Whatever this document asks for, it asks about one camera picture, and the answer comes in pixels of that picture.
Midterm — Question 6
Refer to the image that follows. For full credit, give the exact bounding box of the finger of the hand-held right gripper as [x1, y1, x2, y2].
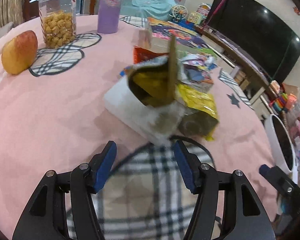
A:
[279, 199, 295, 217]
[259, 164, 300, 199]

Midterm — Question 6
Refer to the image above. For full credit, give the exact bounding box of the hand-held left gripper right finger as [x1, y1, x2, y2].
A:
[174, 140, 277, 240]

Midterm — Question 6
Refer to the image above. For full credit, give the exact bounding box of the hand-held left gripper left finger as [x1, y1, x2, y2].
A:
[12, 140, 117, 240]

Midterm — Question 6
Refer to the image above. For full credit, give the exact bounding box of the white trash bin black bag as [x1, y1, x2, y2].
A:
[264, 114, 297, 178]

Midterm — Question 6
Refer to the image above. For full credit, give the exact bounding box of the yellow snack packet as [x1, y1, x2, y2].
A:
[176, 84, 220, 140]

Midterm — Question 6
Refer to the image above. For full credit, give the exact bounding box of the blue snack wrapper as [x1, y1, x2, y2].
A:
[181, 54, 217, 92]

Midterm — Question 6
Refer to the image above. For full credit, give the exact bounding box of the pink plastic toy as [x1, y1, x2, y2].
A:
[286, 94, 297, 110]

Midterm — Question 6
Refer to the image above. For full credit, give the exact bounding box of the brown cardboard piece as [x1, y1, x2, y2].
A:
[281, 82, 300, 95]

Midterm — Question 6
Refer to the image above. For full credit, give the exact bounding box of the toy cash register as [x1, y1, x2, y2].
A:
[269, 80, 282, 94]

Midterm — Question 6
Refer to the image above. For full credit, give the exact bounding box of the white television cabinet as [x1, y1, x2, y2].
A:
[195, 25, 280, 105]

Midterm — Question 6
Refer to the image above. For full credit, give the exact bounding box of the red white carton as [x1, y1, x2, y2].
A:
[133, 45, 165, 64]

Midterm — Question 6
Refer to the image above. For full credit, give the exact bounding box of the colourful cartoon puzzle box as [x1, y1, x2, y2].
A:
[140, 17, 217, 55]

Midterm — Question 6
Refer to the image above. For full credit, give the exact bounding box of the red yellow apple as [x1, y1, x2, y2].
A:
[1, 30, 38, 75]

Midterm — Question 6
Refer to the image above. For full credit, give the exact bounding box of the clear jar of snacks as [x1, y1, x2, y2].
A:
[37, 0, 77, 49]

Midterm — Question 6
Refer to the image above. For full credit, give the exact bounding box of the green cube toy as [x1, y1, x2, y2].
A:
[187, 11, 203, 25]

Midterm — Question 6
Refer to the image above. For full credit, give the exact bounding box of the black flat television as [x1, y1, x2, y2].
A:
[206, 0, 300, 80]

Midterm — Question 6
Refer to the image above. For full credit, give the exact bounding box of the ferris wheel toy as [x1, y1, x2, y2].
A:
[170, 4, 188, 22]

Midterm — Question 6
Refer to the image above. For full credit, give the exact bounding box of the purple water bottle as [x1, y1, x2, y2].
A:
[97, 0, 125, 34]

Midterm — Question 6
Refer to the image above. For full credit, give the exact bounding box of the pink toy house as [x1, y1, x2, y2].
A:
[196, 3, 212, 14]

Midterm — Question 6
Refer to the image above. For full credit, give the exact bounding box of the pink ribbon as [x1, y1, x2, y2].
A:
[202, 0, 233, 30]

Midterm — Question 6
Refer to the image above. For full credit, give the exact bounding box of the teal cover cloth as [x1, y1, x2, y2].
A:
[120, 0, 178, 22]

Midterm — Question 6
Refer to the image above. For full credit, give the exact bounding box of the rainbow stacking ring toy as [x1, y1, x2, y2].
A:
[270, 92, 294, 114]

